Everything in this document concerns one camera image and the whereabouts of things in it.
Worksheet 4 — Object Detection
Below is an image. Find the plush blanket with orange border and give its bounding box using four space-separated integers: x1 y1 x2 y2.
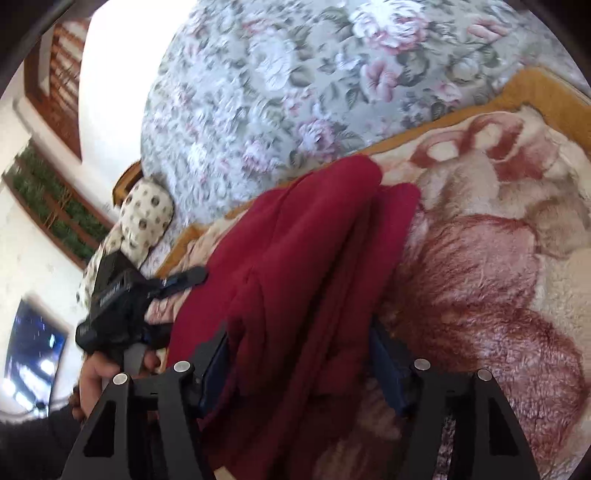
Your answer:
145 65 591 480

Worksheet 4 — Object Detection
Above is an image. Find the green plant wall panel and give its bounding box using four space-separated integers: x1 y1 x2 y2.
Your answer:
2 141 115 272

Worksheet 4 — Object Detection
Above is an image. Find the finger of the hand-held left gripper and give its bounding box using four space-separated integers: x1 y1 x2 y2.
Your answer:
147 266 208 302
143 322 172 350

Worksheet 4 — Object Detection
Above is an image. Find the cream spotted pillow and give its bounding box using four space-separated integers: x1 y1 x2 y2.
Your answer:
76 178 175 308

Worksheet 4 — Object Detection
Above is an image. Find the window with wooden grille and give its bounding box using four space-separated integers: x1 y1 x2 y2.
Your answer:
23 18 92 162

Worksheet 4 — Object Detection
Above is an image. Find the floral bed sheet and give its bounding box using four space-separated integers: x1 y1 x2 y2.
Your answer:
140 0 578 224

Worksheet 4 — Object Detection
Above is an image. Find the television screen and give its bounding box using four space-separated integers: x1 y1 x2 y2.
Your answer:
4 299 68 409

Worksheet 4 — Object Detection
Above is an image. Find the person's left forearm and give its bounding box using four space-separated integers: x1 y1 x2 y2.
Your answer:
0 405 86 480

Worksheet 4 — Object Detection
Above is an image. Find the person's left hand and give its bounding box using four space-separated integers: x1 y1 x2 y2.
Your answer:
74 350 161 422

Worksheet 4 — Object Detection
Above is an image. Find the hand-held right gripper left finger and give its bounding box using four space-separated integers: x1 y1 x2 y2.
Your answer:
60 329 230 480

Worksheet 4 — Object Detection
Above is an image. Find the dark red garment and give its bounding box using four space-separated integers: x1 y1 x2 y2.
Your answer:
166 154 422 480

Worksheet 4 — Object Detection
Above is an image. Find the wooden chair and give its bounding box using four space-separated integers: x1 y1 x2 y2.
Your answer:
112 159 144 209

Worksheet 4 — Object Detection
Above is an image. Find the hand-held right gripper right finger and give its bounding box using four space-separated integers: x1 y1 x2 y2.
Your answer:
368 322 541 480

